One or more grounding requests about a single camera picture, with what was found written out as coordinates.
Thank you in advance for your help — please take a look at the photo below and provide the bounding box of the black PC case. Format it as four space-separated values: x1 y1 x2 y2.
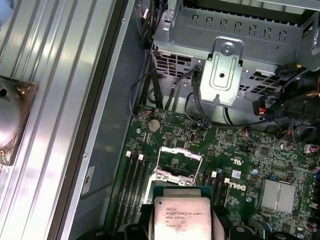
59 0 320 240

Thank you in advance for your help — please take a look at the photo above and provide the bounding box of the white case label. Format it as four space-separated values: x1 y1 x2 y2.
81 165 95 200

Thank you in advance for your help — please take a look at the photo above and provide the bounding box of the black data cable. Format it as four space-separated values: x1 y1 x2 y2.
184 67 271 129

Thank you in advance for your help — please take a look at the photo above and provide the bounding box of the grey metal drive cage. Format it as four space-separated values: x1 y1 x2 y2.
149 0 320 101

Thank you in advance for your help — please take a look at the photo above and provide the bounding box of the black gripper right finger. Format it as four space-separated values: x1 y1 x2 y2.
211 204 254 240

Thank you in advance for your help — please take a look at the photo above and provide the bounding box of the green motherboard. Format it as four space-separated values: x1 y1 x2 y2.
103 104 320 240

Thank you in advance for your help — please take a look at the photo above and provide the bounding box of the silver CPU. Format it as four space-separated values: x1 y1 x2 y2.
151 184 214 240

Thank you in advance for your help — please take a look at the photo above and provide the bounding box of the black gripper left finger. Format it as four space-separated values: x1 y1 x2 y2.
122 202 155 240

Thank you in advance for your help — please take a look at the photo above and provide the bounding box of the thin black wire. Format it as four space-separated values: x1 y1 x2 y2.
129 67 161 118

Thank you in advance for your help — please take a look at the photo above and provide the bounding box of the black power cable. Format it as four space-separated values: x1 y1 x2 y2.
138 0 167 110

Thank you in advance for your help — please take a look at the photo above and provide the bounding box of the CPU socket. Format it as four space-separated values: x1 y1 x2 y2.
143 172 213 208

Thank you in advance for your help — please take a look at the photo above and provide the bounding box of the coin cell battery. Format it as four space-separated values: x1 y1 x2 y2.
148 118 161 133

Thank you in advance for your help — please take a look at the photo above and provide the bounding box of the silver chipset heatsink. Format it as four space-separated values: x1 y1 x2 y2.
258 178 296 212

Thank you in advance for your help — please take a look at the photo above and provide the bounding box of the silver drive cage bracket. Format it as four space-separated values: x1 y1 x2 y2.
201 36 244 107

